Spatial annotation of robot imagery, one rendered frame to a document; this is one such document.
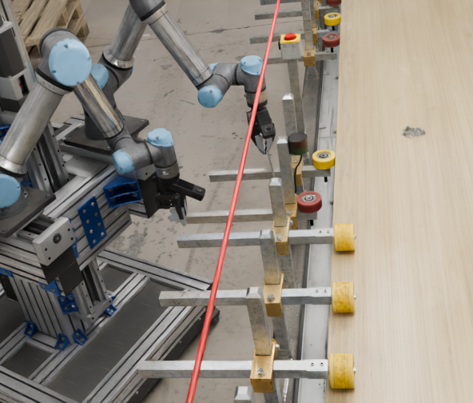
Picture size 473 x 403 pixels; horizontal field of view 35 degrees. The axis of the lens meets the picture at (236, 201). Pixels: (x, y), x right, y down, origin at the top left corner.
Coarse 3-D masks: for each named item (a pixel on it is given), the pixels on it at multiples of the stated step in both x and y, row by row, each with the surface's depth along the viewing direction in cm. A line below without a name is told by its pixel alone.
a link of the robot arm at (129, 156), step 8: (120, 144) 232; (128, 144) 231; (136, 144) 233; (144, 144) 229; (120, 152) 227; (128, 152) 227; (136, 152) 227; (144, 152) 228; (120, 160) 226; (128, 160) 226; (136, 160) 227; (144, 160) 228; (152, 160) 230; (120, 168) 227; (128, 168) 227; (136, 168) 229
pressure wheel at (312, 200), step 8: (304, 192) 240; (312, 192) 239; (296, 200) 237; (304, 200) 237; (312, 200) 236; (320, 200) 236; (304, 208) 235; (312, 208) 235; (320, 208) 237; (312, 224) 243
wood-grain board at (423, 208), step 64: (384, 0) 364; (448, 0) 352; (384, 64) 308; (448, 64) 299; (384, 128) 266; (448, 128) 260; (384, 192) 235; (448, 192) 230; (384, 256) 210; (448, 256) 206; (384, 320) 190; (448, 320) 186; (384, 384) 173; (448, 384) 170
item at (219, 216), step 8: (192, 216) 246; (200, 216) 246; (208, 216) 245; (216, 216) 245; (224, 216) 244; (240, 216) 243; (248, 216) 243; (256, 216) 242; (264, 216) 242; (272, 216) 242; (304, 216) 240; (312, 216) 239
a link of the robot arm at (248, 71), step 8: (248, 56) 248; (256, 56) 247; (240, 64) 246; (248, 64) 244; (256, 64) 244; (240, 72) 247; (248, 72) 245; (256, 72) 245; (240, 80) 248; (248, 80) 247; (256, 80) 247; (264, 80) 250; (248, 88) 249; (256, 88) 248; (264, 88) 250
